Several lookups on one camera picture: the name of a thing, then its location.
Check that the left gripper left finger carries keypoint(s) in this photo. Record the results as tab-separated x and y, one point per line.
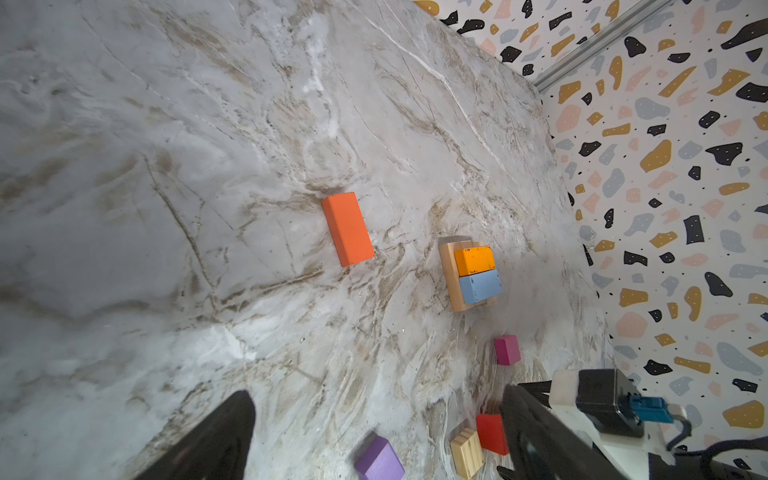
217	448

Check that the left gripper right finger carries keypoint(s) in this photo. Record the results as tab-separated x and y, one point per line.
542	447

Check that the red block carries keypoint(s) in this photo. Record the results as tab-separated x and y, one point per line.
491	433

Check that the light blue block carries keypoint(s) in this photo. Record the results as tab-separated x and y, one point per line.
481	286

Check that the orange block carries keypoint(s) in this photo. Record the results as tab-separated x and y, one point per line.
474	260

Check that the natural wood block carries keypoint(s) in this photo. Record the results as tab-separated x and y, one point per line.
447	247

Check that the orange-red block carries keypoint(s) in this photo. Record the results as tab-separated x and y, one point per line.
348	229

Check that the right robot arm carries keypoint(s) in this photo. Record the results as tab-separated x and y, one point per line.
703	464

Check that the small natural wood cube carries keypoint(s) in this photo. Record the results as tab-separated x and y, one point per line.
467	453

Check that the magenta cube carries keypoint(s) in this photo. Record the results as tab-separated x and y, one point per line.
507	350

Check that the purple cube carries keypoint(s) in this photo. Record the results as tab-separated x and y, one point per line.
379	461

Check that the right corner aluminium post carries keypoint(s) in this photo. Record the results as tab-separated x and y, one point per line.
624	24

